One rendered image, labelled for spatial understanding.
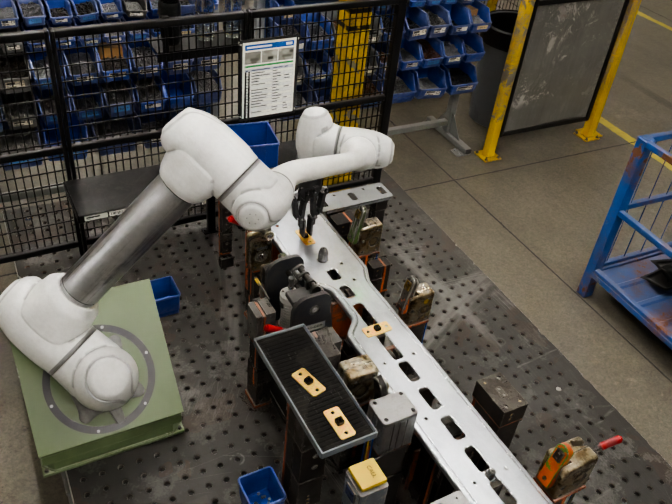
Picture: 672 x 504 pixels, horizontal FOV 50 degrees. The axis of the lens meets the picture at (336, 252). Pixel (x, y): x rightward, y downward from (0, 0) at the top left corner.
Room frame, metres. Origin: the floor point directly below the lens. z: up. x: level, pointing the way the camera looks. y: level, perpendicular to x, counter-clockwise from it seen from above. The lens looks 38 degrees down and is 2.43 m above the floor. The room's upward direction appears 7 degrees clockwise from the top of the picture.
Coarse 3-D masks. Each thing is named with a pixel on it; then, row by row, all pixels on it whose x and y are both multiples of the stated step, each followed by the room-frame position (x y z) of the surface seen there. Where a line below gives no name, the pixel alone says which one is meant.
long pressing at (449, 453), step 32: (288, 224) 1.95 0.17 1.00; (320, 224) 1.97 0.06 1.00; (352, 256) 1.82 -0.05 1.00; (352, 288) 1.66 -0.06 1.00; (352, 320) 1.52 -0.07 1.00; (384, 320) 1.54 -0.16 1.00; (384, 352) 1.41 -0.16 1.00; (416, 352) 1.42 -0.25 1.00; (416, 384) 1.30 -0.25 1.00; (448, 384) 1.32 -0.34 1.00; (448, 416) 1.21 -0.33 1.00; (480, 416) 1.22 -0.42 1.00; (448, 448) 1.11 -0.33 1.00; (480, 448) 1.12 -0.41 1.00; (448, 480) 1.03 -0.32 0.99; (480, 480) 1.03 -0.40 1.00; (512, 480) 1.04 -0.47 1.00
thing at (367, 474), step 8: (360, 464) 0.92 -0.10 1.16; (368, 464) 0.92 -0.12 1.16; (376, 464) 0.92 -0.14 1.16; (352, 472) 0.90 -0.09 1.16; (360, 472) 0.90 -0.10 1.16; (368, 472) 0.90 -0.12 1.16; (376, 472) 0.90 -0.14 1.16; (360, 480) 0.88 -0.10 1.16; (368, 480) 0.88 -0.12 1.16; (376, 480) 0.89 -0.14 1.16; (384, 480) 0.89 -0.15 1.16; (360, 488) 0.87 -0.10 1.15; (368, 488) 0.87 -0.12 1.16
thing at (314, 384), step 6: (294, 372) 1.15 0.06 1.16; (300, 372) 1.15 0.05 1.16; (306, 372) 1.15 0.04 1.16; (294, 378) 1.13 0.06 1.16; (300, 378) 1.13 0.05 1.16; (306, 378) 1.13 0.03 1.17; (312, 378) 1.13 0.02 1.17; (300, 384) 1.12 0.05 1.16; (306, 384) 1.12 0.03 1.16; (312, 384) 1.12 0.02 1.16; (318, 384) 1.12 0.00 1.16; (306, 390) 1.10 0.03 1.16; (312, 390) 1.10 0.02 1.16; (324, 390) 1.11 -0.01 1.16
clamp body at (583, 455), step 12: (576, 444) 1.13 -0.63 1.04; (576, 456) 1.08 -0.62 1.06; (588, 456) 1.09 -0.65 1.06; (540, 468) 1.09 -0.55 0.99; (564, 468) 1.05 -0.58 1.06; (576, 468) 1.05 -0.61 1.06; (588, 468) 1.08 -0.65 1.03; (564, 480) 1.04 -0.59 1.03; (576, 480) 1.07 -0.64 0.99; (552, 492) 1.04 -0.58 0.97; (564, 492) 1.05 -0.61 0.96
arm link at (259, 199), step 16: (256, 160) 1.37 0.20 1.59; (240, 176) 1.35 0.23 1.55; (256, 176) 1.33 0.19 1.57; (272, 176) 1.37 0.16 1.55; (224, 192) 1.35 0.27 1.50; (240, 192) 1.30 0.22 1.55; (256, 192) 1.29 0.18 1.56; (272, 192) 1.32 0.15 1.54; (288, 192) 1.38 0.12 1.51; (240, 208) 1.27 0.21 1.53; (256, 208) 1.26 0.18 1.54; (272, 208) 1.28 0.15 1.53; (288, 208) 1.36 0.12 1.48; (240, 224) 1.26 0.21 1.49; (256, 224) 1.26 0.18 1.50; (272, 224) 1.29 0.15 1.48
